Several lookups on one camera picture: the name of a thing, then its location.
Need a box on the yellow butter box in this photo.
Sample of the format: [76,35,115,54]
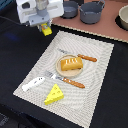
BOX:
[41,23,52,36]

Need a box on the fork with wooden handle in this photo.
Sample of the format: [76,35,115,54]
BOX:
[45,71,85,88]

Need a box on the knife with wooden handle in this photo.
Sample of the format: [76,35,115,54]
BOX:
[57,48,97,62]

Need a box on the orange bread loaf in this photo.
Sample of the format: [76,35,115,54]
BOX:
[61,57,83,71]

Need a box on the white toy fish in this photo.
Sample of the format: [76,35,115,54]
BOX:
[22,77,45,92]

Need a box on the round beige plate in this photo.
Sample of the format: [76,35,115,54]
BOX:
[55,55,83,78]

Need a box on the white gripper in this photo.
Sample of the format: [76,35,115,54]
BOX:
[16,0,64,32]

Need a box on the brown wooden tray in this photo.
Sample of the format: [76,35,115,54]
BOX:
[52,1,128,43]

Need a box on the small grey pot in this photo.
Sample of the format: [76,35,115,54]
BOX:
[62,1,78,18]

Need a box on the woven beige placemat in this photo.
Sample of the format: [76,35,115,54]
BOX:
[14,31,114,128]

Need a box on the beige bowl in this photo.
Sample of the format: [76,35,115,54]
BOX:
[119,5,128,30]

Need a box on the yellow cheese wedge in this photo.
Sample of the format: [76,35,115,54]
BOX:
[44,84,64,105]

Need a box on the large grey pot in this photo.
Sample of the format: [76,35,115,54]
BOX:
[79,0,105,24]

